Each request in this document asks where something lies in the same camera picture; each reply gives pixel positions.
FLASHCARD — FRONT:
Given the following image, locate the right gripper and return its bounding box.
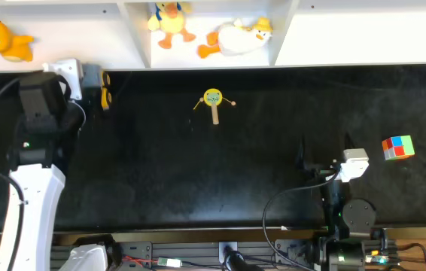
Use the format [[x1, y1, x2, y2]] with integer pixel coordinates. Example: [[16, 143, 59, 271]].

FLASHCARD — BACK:
[[296, 132, 355, 178]]

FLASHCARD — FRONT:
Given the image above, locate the many-coloured puzzle cube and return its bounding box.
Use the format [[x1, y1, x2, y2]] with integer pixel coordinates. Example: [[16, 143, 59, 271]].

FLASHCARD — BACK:
[[381, 135, 416, 162]]

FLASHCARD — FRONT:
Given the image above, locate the yellow rattle drum toy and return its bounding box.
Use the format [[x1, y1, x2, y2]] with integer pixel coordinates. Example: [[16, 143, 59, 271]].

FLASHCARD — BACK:
[[192, 87, 237, 126]]

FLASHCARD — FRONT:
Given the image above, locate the grey and yellow toy truck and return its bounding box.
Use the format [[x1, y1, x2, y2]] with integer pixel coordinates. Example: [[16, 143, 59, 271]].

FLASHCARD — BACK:
[[81, 62, 113, 111]]

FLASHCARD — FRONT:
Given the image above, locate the white shelf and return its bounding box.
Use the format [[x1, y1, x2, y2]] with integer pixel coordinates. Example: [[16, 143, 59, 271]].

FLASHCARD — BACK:
[[0, 0, 426, 73]]

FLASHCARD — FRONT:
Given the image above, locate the white plush duck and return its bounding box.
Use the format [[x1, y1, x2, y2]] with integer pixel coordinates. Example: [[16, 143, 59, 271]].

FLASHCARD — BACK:
[[196, 16, 274, 59]]

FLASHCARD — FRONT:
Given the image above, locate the yellow plush duck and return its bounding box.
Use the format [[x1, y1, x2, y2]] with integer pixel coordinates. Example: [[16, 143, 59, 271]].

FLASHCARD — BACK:
[[147, 2, 197, 50]]

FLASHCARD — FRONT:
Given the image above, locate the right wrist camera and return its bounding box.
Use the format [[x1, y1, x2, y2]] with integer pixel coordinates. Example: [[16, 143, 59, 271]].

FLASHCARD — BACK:
[[335, 148, 370, 184]]

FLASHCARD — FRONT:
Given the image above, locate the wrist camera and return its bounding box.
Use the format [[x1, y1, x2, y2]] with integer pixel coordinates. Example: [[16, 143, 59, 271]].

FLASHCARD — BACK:
[[335, 148, 370, 184], [42, 58, 84, 102]]

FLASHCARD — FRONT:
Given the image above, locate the mounting rail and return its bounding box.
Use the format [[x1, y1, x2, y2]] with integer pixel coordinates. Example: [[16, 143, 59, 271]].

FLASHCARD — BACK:
[[49, 233, 426, 271]]

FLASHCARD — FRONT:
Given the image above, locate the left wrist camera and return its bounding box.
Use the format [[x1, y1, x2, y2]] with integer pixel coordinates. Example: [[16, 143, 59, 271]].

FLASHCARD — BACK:
[[42, 58, 84, 102]]

